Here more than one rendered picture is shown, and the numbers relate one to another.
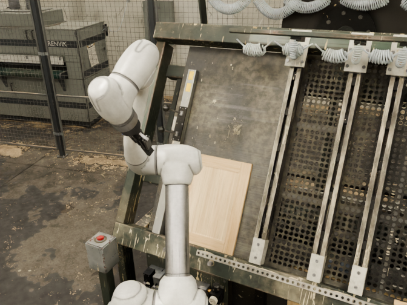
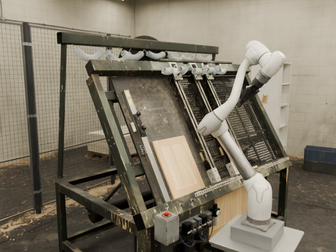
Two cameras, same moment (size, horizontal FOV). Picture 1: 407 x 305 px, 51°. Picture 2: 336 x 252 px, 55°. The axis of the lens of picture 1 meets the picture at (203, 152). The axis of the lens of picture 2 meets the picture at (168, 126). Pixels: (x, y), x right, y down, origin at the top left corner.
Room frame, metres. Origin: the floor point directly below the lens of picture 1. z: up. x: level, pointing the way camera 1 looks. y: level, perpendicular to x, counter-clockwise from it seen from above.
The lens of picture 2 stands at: (1.26, 2.45, 1.85)
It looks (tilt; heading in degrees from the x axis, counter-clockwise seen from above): 9 degrees down; 288
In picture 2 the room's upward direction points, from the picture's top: straight up
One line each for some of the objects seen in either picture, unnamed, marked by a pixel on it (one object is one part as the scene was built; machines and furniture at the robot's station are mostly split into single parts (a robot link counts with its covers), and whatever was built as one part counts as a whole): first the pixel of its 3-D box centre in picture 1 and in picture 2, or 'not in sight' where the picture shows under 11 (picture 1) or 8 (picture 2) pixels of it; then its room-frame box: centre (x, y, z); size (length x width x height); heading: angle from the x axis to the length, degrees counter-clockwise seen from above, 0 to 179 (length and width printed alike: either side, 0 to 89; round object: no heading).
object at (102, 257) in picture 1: (102, 252); (166, 228); (1.87, 0.57, 0.84); 0.12 x 0.12 x 0.18; 62
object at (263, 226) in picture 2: not in sight; (259, 218); (1.29, 0.30, 0.87); 0.22 x 0.18 x 0.06; 68
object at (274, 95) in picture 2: not in sight; (269, 115); (1.26, -4.17, 1.03); 0.61 x 0.58 x 2.05; 73
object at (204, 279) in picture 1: (179, 290); (201, 224); (1.73, 0.15, 0.69); 0.50 x 0.14 x 0.24; 62
